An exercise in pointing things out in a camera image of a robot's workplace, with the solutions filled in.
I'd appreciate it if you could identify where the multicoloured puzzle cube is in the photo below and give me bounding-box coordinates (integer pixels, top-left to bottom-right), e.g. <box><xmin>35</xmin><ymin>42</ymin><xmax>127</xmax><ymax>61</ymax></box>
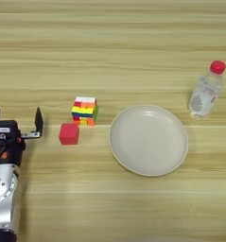
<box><xmin>70</xmin><ymin>95</ymin><xmax>99</xmax><ymax>127</ymax></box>

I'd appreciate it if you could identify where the red cube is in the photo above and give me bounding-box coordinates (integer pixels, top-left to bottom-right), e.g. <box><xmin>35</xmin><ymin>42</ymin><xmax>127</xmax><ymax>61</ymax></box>
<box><xmin>58</xmin><ymin>122</ymin><xmax>80</xmax><ymax>147</ymax></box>

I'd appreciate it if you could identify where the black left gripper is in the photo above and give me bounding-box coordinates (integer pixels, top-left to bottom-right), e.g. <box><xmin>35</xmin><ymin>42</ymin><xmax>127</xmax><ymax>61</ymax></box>
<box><xmin>0</xmin><ymin>106</ymin><xmax>44</xmax><ymax>168</ymax></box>

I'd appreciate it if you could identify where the round white plate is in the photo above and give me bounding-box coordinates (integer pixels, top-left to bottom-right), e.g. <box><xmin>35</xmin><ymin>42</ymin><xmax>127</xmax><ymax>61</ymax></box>
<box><xmin>108</xmin><ymin>104</ymin><xmax>190</xmax><ymax>178</ymax></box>

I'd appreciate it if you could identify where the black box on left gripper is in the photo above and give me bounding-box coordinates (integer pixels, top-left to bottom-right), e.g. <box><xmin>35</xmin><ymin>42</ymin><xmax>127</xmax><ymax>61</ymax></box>
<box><xmin>0</xmin><ymin>119</ymin><xmax>21</xmax><ymax>146</ymax></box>

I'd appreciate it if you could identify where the clear bottle with red cap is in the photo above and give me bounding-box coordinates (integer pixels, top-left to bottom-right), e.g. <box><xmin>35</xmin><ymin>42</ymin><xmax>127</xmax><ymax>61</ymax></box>
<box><xmin>187</xmin><ymin>60</ymin><xmax>226</xmax><ymax>119</ymax></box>

